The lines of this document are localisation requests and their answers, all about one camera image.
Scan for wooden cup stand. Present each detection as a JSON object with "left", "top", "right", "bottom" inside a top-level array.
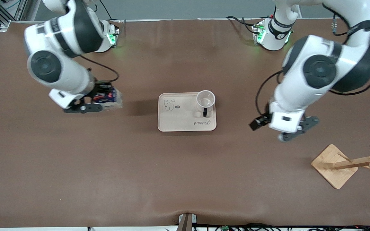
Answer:
[{"left": 311, "top": 144, "right": 370, "bottom": 190}]

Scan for aluminium frame with black struts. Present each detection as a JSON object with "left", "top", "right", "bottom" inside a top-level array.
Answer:
[{"left": 0, "top": 0, "right": 41, "bottom": 32}]

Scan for blue milk carton green cap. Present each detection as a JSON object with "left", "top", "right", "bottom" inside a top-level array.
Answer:
[{"left": 92, "top": 87, "right": 123, "bottom": 111}]

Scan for grey metal table clamp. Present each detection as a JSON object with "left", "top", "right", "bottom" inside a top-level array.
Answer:
[{"left": 178, "top": 213, "right": 197, "bottom": 231}]

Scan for black right base cable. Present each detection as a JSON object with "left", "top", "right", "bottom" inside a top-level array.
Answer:
[{"left": 96, "top": 0, "right": 121, "bottom": 23}]

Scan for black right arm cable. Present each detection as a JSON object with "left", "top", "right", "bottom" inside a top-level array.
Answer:
[{"left": 79, "top": 55, "right": 119, "bottom": 83}]

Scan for white smiley cup black handle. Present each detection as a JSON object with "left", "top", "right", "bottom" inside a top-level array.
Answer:
[{"left": 196, "top": 90, "right": 216, "bottom": 117}]

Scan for black left base cables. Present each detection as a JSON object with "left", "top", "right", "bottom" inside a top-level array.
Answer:
[{"left": 226, "top": 15, "right": 262, "bottom": 34}]

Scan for beige plastic tray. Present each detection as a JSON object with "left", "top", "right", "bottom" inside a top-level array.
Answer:
[{"left": 157, "top": 92, "right": 217, "bottom": 132}]

